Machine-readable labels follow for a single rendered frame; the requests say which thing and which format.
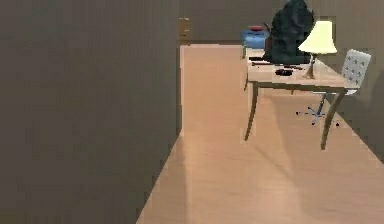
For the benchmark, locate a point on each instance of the light wooden table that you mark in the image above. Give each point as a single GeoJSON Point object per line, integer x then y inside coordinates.
{"type": "Point", "coordinates": [266, 77]}

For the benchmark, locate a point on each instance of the dark green house plant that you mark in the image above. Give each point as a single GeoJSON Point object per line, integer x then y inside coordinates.
{"type": "Point", "coordinates": [290, 33]}

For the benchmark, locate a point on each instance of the blue bed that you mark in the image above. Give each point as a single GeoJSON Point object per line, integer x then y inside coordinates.
{"type": "Point", "coordinates": [254, 39]}

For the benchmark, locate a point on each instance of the white office chair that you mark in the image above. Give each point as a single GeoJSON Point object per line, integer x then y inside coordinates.
{"type": "Point", "coordinates": [356, 67]}

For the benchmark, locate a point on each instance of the thin black pen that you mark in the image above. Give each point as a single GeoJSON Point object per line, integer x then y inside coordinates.
{"type": "Point", "coordinates": [260, 63]}

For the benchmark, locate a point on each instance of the yellow shade table lamp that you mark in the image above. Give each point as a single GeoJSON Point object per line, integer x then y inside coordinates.
{"type": "Point", "coordinates": [318, 41]}

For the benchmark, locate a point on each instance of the red pillow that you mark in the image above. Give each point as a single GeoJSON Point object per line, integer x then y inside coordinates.
{"type": "Point", "coordinates": [255, 28]}

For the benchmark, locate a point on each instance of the small black flat object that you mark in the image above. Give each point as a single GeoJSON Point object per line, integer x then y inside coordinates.
{"type": "Point", "coordinates": [283, 72]}

